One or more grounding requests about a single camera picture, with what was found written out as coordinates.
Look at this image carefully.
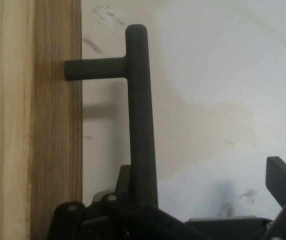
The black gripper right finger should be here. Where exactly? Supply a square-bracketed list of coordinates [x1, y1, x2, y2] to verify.
[265, 156, 286, 240]

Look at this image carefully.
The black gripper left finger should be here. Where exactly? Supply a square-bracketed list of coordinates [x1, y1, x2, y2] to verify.
[47, 164, 205, 240]

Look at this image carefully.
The wooden cabinet door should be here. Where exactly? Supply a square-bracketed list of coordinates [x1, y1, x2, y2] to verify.
[0, 0, 84, 240]

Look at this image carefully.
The black bar cabinet handle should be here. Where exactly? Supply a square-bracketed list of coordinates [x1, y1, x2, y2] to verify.
[63, 23, 159, 209]

